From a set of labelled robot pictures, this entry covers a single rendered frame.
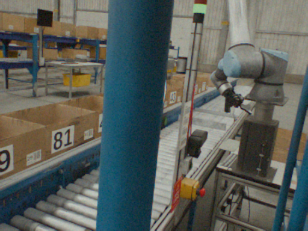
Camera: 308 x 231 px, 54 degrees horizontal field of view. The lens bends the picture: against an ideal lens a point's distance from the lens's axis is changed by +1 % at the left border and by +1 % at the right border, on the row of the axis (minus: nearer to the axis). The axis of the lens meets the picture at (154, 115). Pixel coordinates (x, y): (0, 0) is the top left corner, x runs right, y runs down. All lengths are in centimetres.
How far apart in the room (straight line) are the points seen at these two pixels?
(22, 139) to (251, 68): 118
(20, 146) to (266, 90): 127
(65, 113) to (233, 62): 100
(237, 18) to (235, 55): 25
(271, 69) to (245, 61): 16
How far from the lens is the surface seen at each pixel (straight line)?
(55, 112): 191
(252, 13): 207
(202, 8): 125
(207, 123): 283
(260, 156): 186
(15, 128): 156
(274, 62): 177
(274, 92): 179
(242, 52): 172
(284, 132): 281
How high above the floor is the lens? 146
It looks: 14 degrees down
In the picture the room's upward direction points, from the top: 6 degrees clockwise
